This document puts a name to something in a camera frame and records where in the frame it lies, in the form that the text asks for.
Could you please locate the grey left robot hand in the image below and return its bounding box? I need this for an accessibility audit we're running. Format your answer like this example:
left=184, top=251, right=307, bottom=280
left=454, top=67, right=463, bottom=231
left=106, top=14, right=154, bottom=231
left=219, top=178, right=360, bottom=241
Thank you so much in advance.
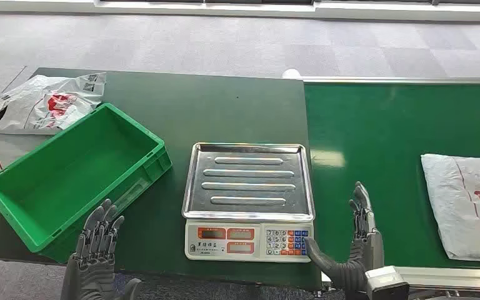
left=61, top=198, right=143, bottom=300

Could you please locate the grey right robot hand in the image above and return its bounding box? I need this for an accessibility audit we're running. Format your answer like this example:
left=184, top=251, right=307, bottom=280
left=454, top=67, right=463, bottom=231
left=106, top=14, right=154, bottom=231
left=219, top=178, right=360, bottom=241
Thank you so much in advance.
left=304, top=181, right=385, bottom=300

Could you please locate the grey courier bag red print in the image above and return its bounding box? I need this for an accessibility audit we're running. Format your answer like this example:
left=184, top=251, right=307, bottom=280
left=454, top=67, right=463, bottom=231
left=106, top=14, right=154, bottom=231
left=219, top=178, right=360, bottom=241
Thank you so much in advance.
left=420, top=153, right=480, bottom=264

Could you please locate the green conveyor belt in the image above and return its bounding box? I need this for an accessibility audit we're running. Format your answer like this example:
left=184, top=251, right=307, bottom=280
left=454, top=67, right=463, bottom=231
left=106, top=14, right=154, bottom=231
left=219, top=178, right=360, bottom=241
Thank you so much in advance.
left=304, top=82, right=480, bottom=271

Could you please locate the green plastic crate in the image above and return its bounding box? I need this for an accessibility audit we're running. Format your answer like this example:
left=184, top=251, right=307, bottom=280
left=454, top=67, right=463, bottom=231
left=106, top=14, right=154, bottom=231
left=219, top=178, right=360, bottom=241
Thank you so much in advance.
left=0, top=102, right=173, bottom=264

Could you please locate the white electronic scale body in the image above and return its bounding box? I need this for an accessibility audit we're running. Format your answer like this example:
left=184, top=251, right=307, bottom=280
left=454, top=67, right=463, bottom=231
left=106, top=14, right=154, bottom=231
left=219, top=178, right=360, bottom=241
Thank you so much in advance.
left=184, top=217, right=314, bottom=264

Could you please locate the steel scale weighing tray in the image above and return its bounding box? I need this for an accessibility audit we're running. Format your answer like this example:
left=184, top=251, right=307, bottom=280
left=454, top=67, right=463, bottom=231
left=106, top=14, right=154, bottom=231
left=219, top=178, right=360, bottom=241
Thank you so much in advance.
left=181, top=142, right=316, bottom=223

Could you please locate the flat white courier bag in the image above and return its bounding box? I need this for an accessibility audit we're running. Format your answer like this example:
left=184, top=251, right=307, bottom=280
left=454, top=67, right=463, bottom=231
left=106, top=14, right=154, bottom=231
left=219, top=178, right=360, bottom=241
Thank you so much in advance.
left=0, top=131, right=56, bottom=210

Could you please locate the crumpled grey courier bag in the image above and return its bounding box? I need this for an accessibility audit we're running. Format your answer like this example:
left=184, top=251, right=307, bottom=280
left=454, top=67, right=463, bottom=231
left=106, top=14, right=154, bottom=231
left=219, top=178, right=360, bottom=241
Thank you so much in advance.
left=0, top=72, right=107, bottom=136

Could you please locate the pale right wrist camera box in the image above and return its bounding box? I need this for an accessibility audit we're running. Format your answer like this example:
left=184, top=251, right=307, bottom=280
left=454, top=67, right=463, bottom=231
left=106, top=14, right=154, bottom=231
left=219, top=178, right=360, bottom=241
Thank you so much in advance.
left=364, top=266, right=410, bottom=300

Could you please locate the silver conveyor side rail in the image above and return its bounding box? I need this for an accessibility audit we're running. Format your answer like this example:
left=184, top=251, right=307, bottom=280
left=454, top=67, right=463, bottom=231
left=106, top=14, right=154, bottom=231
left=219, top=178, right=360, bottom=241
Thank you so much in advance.
left=321, top=266, right=480, bottom=291
left=297, top=76, right=480, bottom=85

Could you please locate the white wall ledge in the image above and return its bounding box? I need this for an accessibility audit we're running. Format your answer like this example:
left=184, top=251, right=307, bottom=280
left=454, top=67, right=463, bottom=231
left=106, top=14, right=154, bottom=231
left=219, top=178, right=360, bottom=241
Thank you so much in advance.
left=0, top=0, right=480, bottom=23

